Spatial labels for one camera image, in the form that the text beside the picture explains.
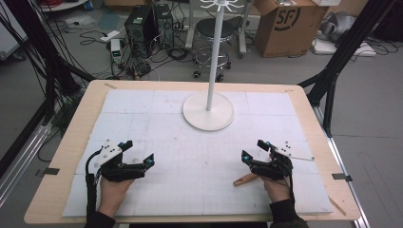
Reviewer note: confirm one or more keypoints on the black tape piece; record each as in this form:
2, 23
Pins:
341, 177
51, 171

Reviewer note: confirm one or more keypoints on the large printed cardboard box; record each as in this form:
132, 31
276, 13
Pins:
285, 31

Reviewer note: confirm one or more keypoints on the black metal frame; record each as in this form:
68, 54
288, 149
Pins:
342, 57
50, 63

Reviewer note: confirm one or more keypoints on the white power strip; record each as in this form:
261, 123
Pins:
110, 35

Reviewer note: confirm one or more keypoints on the white gridded mat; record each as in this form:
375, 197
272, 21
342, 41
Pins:
190, 177

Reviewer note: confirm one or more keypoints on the slim black computer tower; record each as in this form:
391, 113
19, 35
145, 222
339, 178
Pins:
164, 23

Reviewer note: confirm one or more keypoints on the large black computer tower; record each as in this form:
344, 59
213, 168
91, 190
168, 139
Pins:
139, 30

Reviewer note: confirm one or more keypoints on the brown tape piece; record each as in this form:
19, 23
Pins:
110, 85
336, 205

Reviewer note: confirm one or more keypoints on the person's right hand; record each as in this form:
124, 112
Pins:
278, 190

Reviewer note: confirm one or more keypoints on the white bench power supply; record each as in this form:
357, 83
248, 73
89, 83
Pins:
116, 50

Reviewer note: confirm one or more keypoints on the grey bag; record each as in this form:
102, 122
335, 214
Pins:
337, 25

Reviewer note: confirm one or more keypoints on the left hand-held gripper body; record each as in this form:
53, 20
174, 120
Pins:
109, 153

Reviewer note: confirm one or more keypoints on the aluminium rail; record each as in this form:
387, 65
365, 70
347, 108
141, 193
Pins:
22, 164
345, 171

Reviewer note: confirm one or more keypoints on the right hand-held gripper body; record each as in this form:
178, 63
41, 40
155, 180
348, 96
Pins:
272, 169

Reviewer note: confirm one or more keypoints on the black round stool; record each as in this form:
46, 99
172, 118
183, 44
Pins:
212, 28

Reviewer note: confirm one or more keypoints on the white rack stand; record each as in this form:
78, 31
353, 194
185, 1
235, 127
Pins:
209, 110

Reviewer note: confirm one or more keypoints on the person's left hand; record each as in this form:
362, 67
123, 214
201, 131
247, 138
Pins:
112, 194

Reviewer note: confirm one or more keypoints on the round white table top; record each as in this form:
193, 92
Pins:
63, 4

